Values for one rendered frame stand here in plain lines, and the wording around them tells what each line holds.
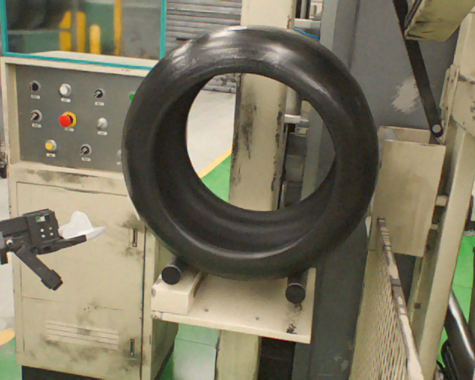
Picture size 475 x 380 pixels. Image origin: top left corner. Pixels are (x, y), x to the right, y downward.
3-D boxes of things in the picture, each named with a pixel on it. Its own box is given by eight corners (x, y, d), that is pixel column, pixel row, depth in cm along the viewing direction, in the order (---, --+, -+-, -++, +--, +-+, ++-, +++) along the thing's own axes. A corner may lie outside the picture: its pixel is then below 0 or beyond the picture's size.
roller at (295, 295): (315, 236, 153) (303, 246, 154) (304, 225, 152) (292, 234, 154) (310, 296, 120) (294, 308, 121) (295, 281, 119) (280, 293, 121)
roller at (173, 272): (216, 222, 157) (206, 233, 158) (204, 211, 156) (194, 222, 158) (184, 277, 124) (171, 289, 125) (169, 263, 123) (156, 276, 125)
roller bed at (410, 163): (363, 224, 165) (378, 125, 156) (414, 231, 163) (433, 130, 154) (366, 250, 146) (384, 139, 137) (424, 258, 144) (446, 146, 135)
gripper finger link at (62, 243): (87, 234, 113) (42, 246, 109) (88, 242, 113) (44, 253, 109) (81, 232, 117) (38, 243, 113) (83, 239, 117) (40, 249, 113)
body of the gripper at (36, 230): (58, 209, 111) (-8, 224, 105) (67, 251, 112) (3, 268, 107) (51, 206, 118) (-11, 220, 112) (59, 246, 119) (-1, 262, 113)
